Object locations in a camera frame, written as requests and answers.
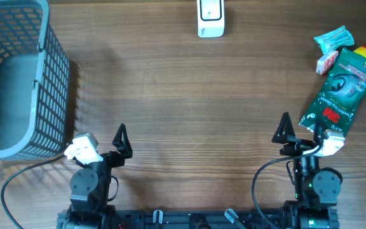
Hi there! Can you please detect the white barcode scanner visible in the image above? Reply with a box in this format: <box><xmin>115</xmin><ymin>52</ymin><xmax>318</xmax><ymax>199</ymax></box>
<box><xmin>197</xmin><ymin>0</ymin><xmax>225</xmax><ymax>38</ymax></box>

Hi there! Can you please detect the left black camera cable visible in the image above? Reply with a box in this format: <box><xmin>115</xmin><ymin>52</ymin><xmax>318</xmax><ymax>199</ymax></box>
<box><xmin>0</xmin><ymin>153</ymin><xmax>68</xmax><ymax>229</ymax></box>

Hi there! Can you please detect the green 3M glove package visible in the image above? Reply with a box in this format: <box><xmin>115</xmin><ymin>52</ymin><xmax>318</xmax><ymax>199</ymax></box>
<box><xmin>299</xmin><ymin>48</ymin><xmax>366</xmax><ymax>135</ymax></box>

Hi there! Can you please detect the right black camera cable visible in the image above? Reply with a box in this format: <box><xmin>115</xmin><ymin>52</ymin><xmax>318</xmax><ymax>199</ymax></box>
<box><xmin>251</xmin><ymin>144</ymin><xmax>323</xmax><ymax>229</ymax></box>

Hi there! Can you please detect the light green wipes packet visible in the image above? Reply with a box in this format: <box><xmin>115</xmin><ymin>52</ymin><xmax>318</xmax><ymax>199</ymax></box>
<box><xmin>314</xmin><ymin>25</ymin><xmax>355</xmax><ymax>54</ymax></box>

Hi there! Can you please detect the black camera cable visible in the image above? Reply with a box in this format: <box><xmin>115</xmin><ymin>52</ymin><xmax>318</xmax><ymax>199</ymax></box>
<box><xmin>0</xmin><ymin>153</ymin><xmax>68</xmax><ymax>229</ymax></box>
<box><xmin>251</xmin><ymin>144</ymin><xmax>323</xmax><ymax>229</ymax></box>

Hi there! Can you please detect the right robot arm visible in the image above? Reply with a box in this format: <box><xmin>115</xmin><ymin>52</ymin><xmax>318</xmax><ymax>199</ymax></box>
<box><xmin>272</xmin><ymin>112</ymin><xmax>345</xmax><ymax>229</ymax></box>

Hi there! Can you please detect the grey plastic mesh basket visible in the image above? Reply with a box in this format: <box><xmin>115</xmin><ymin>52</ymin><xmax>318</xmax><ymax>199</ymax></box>
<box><xmin>0</xmin><ymin>1</ymin><xmax>71</xmax><ymax>160</ymax></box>

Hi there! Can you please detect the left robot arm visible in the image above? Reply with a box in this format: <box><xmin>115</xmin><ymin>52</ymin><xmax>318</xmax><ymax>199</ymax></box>
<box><xmin>57</xmin><ymin>123</ymin><xmax>133</xmax><ymax>229</ymax></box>

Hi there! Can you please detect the small red sachet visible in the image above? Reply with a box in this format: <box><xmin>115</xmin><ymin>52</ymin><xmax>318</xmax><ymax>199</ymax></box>
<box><xmin>316</xmin><ymin>50</ymin><xmax>339</xmax><ymax>75</ymax></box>

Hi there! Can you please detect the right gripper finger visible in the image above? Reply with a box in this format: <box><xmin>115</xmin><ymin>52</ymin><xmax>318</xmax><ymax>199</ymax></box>
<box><xmin>271</xmin><ymin>112</ymin><xmax>295</xmax><ymax>144</ymax></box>
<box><xmin>313</xmin><ymin>122</ymin><xmax>326</xmax><ymax>145</ymax></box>

